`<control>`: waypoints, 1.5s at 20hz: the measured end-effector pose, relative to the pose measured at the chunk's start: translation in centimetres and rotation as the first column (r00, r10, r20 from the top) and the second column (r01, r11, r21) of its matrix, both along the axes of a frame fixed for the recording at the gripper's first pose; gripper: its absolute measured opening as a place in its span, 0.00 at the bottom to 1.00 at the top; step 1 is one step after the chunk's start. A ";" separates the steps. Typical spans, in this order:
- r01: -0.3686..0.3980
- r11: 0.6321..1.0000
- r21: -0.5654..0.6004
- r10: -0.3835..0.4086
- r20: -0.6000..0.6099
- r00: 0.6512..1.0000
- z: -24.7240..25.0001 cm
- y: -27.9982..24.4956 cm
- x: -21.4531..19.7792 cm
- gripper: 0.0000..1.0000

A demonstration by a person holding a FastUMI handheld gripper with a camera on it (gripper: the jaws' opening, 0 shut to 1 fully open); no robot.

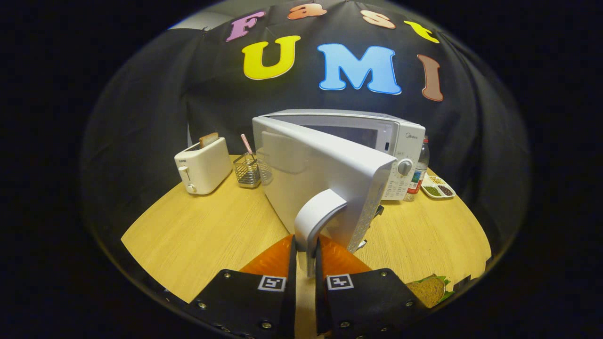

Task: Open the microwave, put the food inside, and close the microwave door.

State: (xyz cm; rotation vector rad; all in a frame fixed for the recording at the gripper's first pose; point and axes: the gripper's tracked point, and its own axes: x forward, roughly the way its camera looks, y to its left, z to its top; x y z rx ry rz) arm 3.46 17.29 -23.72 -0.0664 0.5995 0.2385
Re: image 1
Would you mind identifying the white toaster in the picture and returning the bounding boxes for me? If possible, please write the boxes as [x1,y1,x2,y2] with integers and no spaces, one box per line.
[174,137,233,195]

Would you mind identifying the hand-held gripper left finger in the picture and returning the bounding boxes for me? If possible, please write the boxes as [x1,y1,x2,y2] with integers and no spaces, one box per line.
[188,234,298,339]

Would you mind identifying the white divided dish of beans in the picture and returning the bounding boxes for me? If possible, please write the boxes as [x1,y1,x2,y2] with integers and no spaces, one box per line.
[421,175,456,200]

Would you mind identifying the black backdrop cloth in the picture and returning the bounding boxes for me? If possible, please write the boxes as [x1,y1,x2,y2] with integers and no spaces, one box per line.
[80,0,533,245]

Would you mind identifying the brown bread lettuce sandwich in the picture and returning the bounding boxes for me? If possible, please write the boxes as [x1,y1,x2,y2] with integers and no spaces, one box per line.
[406,274,453,309]

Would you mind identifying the white microwave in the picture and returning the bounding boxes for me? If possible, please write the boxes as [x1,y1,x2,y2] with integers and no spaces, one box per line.
[252,109,427,278]

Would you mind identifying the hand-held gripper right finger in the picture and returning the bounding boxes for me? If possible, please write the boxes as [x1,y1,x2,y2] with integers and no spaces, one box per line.
[315,235,432,339]

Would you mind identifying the clear plastic bottle red label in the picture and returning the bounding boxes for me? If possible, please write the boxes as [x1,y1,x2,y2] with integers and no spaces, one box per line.
[404,136,430,202]

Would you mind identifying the wire mesh utensil holder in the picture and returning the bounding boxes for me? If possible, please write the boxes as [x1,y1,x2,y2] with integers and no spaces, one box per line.
[233,153,262,189]

